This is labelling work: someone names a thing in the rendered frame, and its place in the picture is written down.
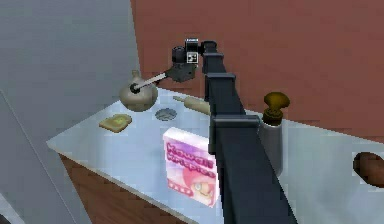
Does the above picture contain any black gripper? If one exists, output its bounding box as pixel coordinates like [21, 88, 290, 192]
[129, 45, 198, 94]

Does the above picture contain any beige round kettle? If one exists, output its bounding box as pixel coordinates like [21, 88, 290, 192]
[119, 69, 159, 113]

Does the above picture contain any beige wooden rolling pin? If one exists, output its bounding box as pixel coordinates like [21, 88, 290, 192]
[172, 95, 212, 116]

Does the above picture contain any buttered toast slice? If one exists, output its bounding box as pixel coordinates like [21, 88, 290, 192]
[98, 113, 133, 134]

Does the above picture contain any white top brown counter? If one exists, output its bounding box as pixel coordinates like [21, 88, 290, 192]
[46, 87, 384, 224]

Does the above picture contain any pink cereal box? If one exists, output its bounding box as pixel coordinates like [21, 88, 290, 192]
[162, 126, 222, 208]

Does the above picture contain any grey cylinder with brown top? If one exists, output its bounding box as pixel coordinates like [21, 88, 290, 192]
[257, 91, 291, 178]

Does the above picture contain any brown bread loaf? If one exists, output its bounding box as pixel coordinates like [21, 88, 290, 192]
[353, 151, 384, 188]

